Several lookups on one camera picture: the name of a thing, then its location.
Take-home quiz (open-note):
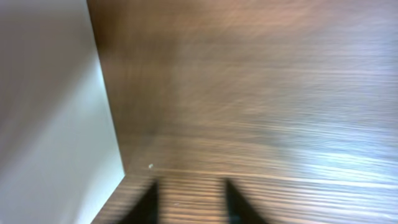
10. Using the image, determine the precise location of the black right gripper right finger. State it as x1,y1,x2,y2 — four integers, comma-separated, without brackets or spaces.
224,179,271,224

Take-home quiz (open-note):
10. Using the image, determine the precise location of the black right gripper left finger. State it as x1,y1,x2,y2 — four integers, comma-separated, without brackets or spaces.
117,180,159,224

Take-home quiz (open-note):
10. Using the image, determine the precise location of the white cardboard box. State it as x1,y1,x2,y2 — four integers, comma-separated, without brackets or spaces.
1,0,124,224

